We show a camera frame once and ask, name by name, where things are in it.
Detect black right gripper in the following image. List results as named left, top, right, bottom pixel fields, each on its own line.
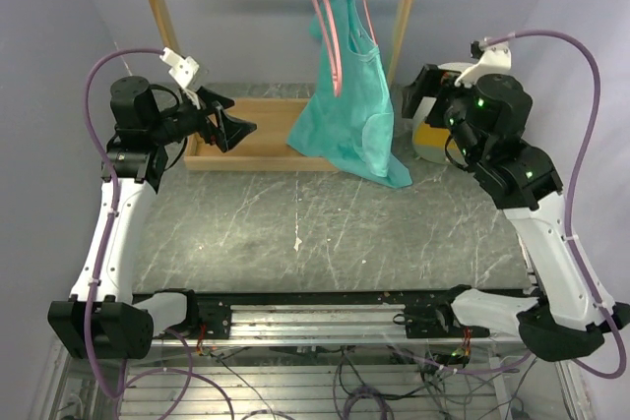
left=401, top=63, right=484, bottom=166

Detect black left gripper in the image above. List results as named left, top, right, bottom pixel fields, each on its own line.
left=149, top=87, right=256, bottom=152

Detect teal t shirt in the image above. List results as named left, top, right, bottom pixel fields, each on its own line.
left=286, top=0, right=412, bottom=189

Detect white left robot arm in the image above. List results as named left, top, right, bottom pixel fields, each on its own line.
left=47, top=76, right=257, bottom=360

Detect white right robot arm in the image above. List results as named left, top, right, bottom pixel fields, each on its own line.
left=403, top=64, right=629, bottom=362

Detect thick pink plastic hanger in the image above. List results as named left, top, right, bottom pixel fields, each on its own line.
left=311, top=0, right=343, bottom=97

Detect round drawer cabinet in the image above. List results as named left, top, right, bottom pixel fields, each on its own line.
left=410, top=61, right=476, bottom=165

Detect wooden clothes rack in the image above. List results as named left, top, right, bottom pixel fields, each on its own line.
left=148, top=0, right=414, bottom=172

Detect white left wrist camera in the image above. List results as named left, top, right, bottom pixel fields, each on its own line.
left=160, top=47, right=205, bottom=109

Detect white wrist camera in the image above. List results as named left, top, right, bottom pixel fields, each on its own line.
left=455, top=39, right=512, bottom=88
left=160, top=47, right=205, bottom=109

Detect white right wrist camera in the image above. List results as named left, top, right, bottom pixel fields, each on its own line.
left=455, top=39, right=512, bottom=88

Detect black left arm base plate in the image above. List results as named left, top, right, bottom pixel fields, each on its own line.
left=133, top=289, right=232, bottom=339

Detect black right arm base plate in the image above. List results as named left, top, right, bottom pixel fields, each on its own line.
left=392, top=284, right=489, bottom=339

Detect aluminium rail frame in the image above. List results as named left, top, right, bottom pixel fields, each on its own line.
left=29, top=83, right=592, bottom=420

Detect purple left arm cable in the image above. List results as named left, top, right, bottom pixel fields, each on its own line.
left=81, top=48, right=237, bottom=420

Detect black floor cables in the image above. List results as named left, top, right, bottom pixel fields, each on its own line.
left=196, top=340, right=542, bottom=420

